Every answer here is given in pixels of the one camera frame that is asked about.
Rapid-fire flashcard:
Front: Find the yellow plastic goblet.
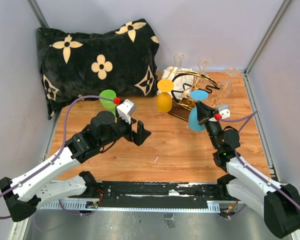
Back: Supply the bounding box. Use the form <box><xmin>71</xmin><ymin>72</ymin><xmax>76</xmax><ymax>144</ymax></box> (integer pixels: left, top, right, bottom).
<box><xmin>156</xmin><ymin>78</ymin><xmax>174</xmax><ymax>113</ymax></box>

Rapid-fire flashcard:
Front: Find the gold and black wine glass rack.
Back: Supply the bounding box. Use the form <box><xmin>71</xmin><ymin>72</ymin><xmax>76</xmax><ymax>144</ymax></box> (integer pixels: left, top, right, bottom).
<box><xmin>167</xmin><ymin>52</ymin><xmax>240</xmax><ymax>122</ymax></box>

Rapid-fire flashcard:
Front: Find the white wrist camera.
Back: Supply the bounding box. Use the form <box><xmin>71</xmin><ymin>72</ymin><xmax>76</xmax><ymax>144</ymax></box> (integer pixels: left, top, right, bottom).
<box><xmin>116</xmin><ymin>99</ymin><xmax>137</xmax><ymax>124</ymax></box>
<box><xmin>214</xmin><ymin>104</ymin><xmax>231</xmax><ymax>121</ymax></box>

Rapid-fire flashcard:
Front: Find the tall clear champagne flute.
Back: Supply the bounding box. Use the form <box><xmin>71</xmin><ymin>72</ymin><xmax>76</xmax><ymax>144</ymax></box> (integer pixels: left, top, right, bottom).
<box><xmin>219</xmin><ymin>67</ymin><xmax>240</xmax><ymax>98</ymax></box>

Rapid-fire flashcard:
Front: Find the folded cream cloth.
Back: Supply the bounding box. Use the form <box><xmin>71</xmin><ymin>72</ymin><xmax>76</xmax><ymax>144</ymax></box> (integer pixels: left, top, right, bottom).
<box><xmin>161</xmin><ymin>66</ymin><xmax>194</xmax><ymax>100</ymax></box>

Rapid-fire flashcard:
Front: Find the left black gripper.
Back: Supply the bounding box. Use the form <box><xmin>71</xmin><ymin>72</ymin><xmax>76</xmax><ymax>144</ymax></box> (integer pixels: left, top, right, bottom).
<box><xmin>99</xmin><ymin>112</ymin><xmax>152</xmax><ymax>148</ymax></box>

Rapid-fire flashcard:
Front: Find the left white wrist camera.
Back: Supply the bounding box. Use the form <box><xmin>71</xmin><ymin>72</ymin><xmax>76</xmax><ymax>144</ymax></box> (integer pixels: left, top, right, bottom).
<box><xmin>116</xmin><ymin>99</ymin><xmax>137</xmax><ymax>124</ymax></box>

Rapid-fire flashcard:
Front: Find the brown tinted clear goblet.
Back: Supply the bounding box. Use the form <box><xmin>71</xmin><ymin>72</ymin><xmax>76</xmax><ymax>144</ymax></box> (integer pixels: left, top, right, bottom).
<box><xmin>173</xmin><ymin>54</ymin><xmax>184</xmax><ymax>74</ymax></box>

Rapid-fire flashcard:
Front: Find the green plastic goblet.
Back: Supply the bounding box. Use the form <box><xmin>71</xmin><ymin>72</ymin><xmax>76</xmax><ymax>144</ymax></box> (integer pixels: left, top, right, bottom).
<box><xmin>98</xmin><ymin>89</ymin><xmax>118</xmax><ymax>118</ymax></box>

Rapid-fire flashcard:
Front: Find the black floral plush pillow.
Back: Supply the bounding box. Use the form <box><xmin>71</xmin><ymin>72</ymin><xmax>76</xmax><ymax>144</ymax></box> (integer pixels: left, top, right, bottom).
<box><xmin>36</xmin><ymin>18</ymin><xmax>160</xmax><ymax>118</ymax></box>

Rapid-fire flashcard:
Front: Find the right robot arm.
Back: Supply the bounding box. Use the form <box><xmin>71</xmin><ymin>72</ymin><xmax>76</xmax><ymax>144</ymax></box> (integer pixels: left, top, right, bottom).
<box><xmin>195</xmin><ymin>101</ymin><xmax>300</xmax><ymax>239</ymax></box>

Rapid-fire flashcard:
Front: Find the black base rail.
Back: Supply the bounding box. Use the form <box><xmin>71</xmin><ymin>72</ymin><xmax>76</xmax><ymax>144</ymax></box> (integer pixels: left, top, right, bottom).
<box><xmin>79</xmin><ymin>181</ymin><xmax>236</xmax><ymax>212</ymax></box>

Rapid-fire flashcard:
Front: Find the blue plastic goblet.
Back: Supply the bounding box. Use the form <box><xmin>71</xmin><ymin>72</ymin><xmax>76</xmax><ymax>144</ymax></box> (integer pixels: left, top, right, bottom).
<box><xmin>188</xmin><ymin>89</ymin><xmax>209</xmax><ymax>132</ymax></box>

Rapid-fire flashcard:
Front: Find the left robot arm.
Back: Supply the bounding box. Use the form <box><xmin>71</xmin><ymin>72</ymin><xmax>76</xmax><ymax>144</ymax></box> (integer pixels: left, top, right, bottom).
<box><xmin>0</xmin><ymin>110</ymin><xmax>151</xmax><ymax>222</ymax></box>

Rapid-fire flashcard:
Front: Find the short clear wine glass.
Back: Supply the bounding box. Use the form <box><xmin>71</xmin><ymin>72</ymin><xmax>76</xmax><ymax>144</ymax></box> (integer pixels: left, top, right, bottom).
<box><xmin>195</xmin><ymin>57</ymin><xmax>210</xmax><ymax>89</ymax></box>

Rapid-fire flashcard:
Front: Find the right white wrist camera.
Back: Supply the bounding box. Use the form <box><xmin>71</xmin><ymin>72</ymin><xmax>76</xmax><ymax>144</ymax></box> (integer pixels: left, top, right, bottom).
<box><xmin>214</xmin><ymin>104</ymin><xmax>231</xmax><ymax>121</ymax></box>

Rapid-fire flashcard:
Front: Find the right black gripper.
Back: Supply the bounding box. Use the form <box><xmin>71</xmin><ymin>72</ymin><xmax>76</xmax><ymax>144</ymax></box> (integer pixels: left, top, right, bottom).
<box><xmin>196</xmin><ymin>101</ymin><xmax>223</xmax><ymax>149</ymax></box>

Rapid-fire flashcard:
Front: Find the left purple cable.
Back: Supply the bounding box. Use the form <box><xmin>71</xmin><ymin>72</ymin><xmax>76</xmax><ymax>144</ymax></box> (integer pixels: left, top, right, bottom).
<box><xmin>0</xmin><ymin>95</ymin><xmax>121</xmax><ymax>220</ymax></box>

